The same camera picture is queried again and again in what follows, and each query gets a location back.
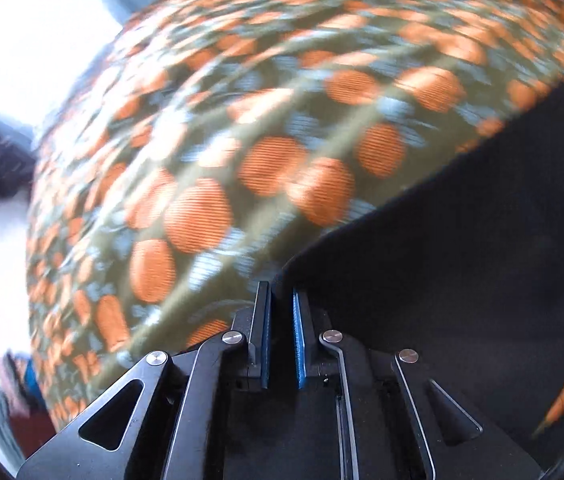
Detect green orange floral quilt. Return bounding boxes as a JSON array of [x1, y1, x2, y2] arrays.
[[24, 0, 564, 436]]

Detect pile of mixed clothes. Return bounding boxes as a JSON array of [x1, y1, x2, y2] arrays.
[[0, 350, 58, 461]]

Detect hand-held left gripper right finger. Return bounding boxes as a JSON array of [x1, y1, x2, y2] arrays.
[[291, 287, 545, 480]]

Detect bright window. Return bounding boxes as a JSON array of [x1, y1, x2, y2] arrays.
[[0, 0, 130, 128]]

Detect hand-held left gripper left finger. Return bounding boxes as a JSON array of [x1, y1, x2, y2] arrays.
[[16, 281, 273, 480]]

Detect black pants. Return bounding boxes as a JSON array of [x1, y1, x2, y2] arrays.
[[269, 57, 564, 480]]

